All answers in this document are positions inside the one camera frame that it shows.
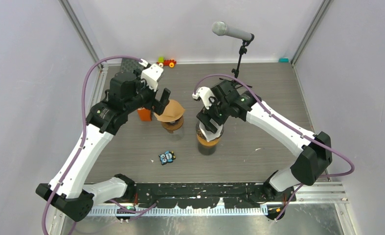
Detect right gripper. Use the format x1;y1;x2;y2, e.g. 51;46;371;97
196;94;229;134

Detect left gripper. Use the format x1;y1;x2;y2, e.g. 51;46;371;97
125;69;170;115

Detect white paper coffee filter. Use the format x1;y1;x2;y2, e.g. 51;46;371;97
200;126;223;142

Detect grey ribbed dripper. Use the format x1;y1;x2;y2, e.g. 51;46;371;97
195;121;224;142

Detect brown paper coffee filter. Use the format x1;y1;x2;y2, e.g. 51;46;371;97
154;99;185;122

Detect orange coffee filter bag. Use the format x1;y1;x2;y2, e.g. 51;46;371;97
137;108;153;121

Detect dark wooden dripper ring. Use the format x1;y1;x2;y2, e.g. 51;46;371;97
161;120;185;133

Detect dark glass carafe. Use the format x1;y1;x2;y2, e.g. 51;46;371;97
198;145;217;156

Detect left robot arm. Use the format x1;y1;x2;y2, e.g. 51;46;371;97
36;68;170;222

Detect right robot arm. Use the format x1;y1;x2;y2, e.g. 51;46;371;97
192;79;332;201

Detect toy train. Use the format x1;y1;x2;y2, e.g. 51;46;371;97
157;57;177;68

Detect black microphone tripod stand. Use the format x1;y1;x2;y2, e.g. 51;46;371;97
219;40;251;90

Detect blue owl toy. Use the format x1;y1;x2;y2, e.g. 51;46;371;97
159;151;176;165

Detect dark grey studded plate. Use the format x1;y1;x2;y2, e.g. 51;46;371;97
118;58;145;76

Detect grey microphone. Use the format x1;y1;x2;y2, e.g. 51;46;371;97
211;22;254;42

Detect teal block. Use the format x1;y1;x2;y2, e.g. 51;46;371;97
278;58;290;63

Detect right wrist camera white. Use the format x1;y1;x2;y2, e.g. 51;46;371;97
192;87;217;110

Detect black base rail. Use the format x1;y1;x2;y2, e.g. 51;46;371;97
114;183;295;209

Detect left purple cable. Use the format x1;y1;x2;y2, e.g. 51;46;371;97
42;55;159;235

